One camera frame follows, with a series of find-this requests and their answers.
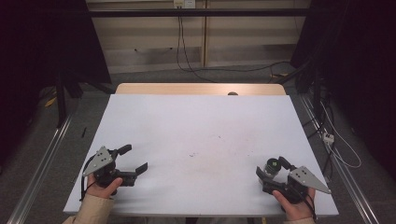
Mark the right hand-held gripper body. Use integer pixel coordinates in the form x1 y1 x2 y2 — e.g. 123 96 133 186
262 165 332 205

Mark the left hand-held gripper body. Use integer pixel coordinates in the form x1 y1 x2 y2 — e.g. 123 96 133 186
82 145 138 196

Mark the spice jar with green lid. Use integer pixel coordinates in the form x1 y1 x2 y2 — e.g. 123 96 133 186
263 157 283 179

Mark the person's left hand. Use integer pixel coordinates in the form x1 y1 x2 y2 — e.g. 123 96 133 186
86 174 124 200

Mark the person's right hand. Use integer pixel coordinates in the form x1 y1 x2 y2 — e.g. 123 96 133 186
272 187 318 222

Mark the black metal stand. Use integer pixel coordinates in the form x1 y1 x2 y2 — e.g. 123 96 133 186
55 70 117 129

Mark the black curtain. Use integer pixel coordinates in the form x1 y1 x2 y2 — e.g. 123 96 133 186
290 0 396 181
0 0 112 164

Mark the black horizontal metal bar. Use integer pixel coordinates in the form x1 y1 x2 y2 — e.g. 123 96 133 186
88 7 312 19

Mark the right hand-held gripper black cable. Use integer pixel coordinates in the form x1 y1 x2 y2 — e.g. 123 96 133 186
297 185 318 222

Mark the hand-held gripper black cable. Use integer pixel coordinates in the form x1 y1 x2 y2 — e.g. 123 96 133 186
297 185 318 222
79 154 96 202

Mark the left hand-held gripper black cable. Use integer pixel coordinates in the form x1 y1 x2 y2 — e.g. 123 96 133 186
79 154 96 202

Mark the aluminium floor rail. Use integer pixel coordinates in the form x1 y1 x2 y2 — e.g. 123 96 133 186
299 94 380 224
7 114 75 224

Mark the white floor cable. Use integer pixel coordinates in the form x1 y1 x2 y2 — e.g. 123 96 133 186
319 100 363 170

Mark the black cable bundle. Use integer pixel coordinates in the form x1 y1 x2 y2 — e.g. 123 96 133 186
294 60 336 175

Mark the black wall cable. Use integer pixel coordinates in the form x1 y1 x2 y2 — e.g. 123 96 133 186
176 7 217 84
179 15 292 74

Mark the white wall outlet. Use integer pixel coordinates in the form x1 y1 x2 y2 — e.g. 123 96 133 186
173 0 197 9

